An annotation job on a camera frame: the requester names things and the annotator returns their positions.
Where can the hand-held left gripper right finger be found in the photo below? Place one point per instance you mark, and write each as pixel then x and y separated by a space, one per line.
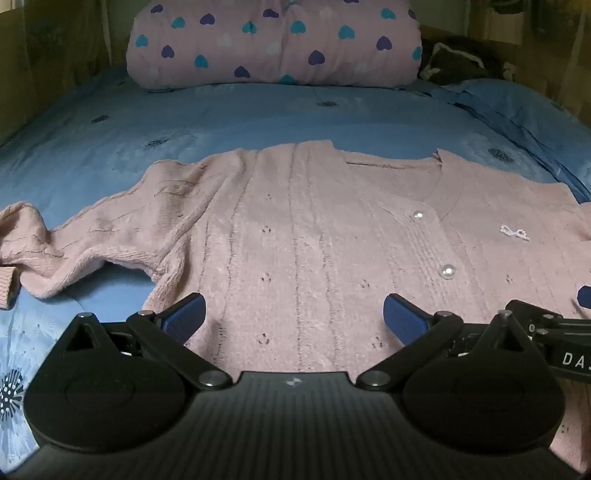
pixel 406 318

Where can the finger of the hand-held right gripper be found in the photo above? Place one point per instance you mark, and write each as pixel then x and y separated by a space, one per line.
pixel 585 295

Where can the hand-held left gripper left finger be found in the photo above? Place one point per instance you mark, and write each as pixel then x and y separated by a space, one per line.
pixel 184 316

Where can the pink knitted cardigan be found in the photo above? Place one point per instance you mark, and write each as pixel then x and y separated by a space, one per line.
pixel 323 221

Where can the blue floral pillow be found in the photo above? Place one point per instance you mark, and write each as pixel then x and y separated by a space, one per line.
pixel 521 110

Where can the blue floral bed sheet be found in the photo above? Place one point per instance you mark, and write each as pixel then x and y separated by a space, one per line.
pixel 115 124

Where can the dark cloth with white trim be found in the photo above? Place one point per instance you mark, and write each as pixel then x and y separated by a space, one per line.
pixel 457 60

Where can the pink heart-pattern pillow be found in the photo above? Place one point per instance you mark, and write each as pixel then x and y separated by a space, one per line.
pixel 277 41

